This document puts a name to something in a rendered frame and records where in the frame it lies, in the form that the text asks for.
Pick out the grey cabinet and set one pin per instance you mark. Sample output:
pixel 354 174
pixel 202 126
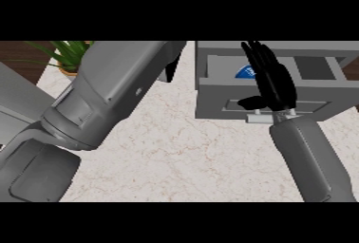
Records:
pixel 218 49

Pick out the green leafy plant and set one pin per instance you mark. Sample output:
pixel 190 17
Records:
pixel 69 52

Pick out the brown plant pot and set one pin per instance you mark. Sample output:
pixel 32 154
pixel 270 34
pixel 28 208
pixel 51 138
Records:
pixel 68 72

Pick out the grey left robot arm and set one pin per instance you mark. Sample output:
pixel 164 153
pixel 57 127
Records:
pixel 116 82

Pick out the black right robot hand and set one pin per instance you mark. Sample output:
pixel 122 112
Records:
pixel 275 85

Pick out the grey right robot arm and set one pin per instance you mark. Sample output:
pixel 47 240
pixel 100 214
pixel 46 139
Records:
pixel 309 158

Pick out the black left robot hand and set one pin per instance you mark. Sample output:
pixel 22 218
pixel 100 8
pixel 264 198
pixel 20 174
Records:
pixel 170 71

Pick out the blue can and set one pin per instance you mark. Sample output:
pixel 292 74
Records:
pixel 242 72

